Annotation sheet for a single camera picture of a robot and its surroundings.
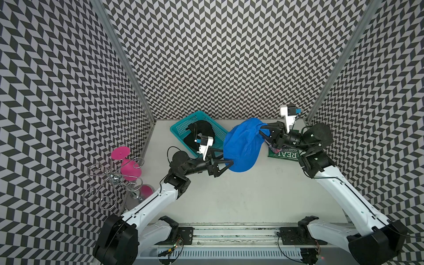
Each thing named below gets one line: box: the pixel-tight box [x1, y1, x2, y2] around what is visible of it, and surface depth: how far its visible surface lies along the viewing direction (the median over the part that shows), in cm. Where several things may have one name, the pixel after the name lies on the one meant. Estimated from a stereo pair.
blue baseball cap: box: [223, 117, 270, 173], surface depth 57 cm
